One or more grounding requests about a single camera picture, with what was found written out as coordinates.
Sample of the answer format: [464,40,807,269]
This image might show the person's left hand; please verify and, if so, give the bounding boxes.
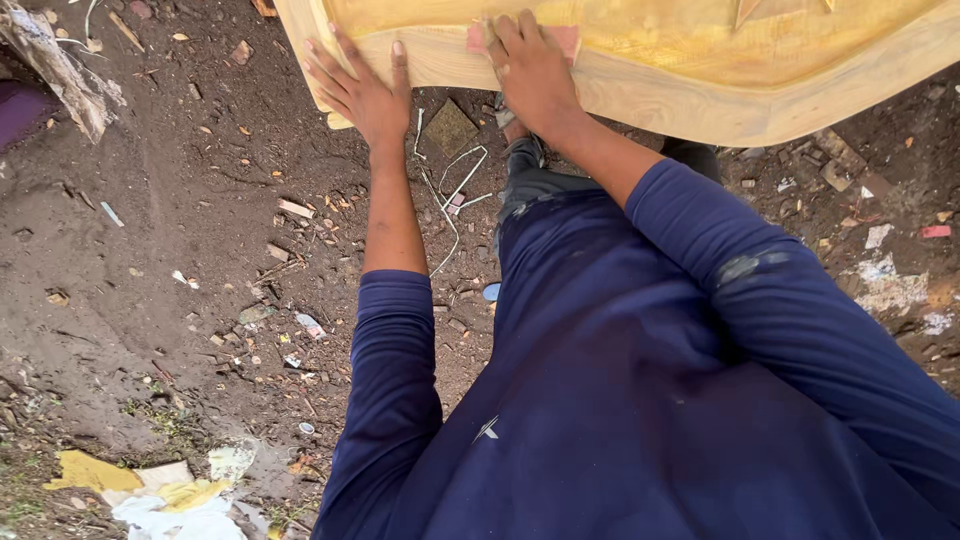
[302,22,414,148]

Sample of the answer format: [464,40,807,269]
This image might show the person's right hand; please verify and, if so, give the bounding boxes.
[480,9,591,145]

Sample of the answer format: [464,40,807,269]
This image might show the pink sandpaper sheet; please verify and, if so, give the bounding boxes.
[465,20,582,66]

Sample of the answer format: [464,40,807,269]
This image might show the carved light wooden panel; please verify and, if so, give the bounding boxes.
[273,0,960,149]

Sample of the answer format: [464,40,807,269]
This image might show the grey sandal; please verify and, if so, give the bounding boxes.
[492,92,546,155]

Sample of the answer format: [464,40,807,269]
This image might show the square brown stone tile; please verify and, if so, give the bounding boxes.
[422,97,481,159]

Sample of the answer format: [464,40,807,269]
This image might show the dark trousers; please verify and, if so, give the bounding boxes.
[495,135,723,226]

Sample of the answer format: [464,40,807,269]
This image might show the brown wood offcuts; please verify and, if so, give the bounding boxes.
[812,127,895,198]

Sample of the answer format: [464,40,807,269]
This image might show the navy long-sleeved shirt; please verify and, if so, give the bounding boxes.
[311,157,960,540]

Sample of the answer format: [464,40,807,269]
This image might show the torn white paper scraps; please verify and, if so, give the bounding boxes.
[853,253,931,316]

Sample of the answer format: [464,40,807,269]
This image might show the weathered wood log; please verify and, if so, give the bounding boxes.
[0,0,127,145]

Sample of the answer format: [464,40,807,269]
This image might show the purple sheet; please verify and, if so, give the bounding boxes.
[0,79,55,153]

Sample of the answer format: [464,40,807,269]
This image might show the crumpled white plastic sheet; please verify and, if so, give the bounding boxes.
[111,493,249,540]

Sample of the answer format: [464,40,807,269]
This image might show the yellow paper scrap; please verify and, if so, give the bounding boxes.
[42,448,145,495]

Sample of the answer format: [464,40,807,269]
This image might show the white cord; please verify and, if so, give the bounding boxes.
[412,108,496,279]

